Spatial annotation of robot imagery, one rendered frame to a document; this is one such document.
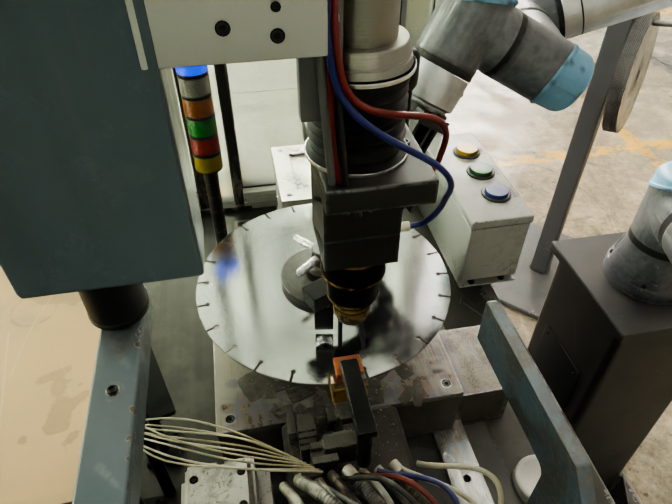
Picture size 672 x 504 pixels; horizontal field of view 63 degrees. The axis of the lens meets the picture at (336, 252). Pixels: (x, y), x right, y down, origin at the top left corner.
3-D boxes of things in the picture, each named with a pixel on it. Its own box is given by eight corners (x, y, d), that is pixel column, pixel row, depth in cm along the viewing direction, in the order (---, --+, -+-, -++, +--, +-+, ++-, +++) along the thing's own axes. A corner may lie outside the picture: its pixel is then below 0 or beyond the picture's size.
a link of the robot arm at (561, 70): (581, 34, 68) (510, -11, 65) (610, 72, 60) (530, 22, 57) (537, 87, 73) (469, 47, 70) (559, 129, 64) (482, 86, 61)
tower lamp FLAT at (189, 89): (180, 87, 82) (176, 67, 80) (211, 84, 82) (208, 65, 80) (179, 100, 78) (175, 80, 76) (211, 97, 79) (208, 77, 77)
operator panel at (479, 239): (413, 198, 120) (420, 137, 110) (461, 192, 121) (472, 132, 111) (459, 288, 99) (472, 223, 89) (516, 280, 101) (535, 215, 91)
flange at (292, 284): (382, 286, 71) (384, 272, 70) (310, 322, 67) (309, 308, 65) (335, 240, 78) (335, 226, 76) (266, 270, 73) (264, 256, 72)
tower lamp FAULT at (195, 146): (191, 143, 88) (188, 126, 86) (220, 141, 89) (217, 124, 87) (191, 158, 85) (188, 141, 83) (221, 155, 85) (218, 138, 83)
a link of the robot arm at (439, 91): (401, 46, 64) (455, 76, 68) (382, 82, 66) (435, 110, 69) (427, 59, 58) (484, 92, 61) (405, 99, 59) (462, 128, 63)
